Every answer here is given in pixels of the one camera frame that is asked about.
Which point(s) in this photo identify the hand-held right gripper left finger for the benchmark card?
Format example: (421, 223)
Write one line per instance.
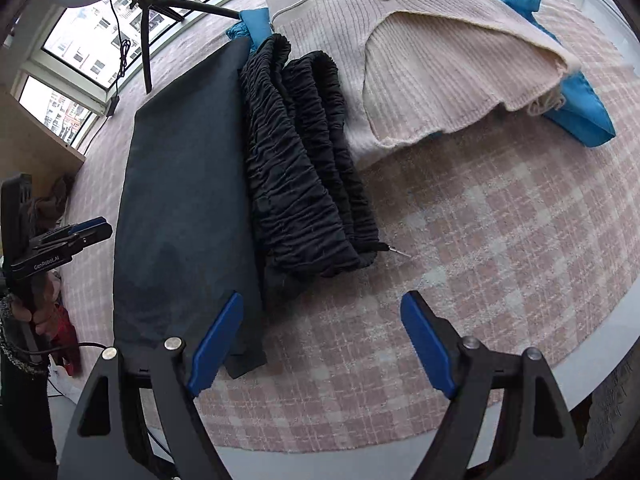
(215, 345)

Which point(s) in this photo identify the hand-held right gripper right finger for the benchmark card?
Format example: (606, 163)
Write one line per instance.
(427, 345)

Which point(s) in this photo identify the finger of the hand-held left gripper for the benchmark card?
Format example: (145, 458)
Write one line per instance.
(87, 224)
(97, 236)

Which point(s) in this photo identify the dark grey elastic-waist pants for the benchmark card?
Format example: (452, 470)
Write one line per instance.
(190, 185)

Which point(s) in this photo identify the person's left hand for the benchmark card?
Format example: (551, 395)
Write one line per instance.
(49, 317)

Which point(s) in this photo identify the wooden cabinet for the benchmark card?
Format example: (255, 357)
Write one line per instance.
(35, 145)

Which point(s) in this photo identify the pink plaid tablecloth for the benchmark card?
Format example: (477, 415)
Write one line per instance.
(475, 260)

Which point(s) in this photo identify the red garment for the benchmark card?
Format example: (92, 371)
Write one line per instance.
(67, 330)

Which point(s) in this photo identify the black power adapter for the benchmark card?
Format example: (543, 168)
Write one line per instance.
(111, 107)

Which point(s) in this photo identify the beige ribbed knit cardigan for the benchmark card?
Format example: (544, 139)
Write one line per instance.
(440, 75)

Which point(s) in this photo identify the blue garment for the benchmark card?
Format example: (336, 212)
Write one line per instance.
(582, 115)

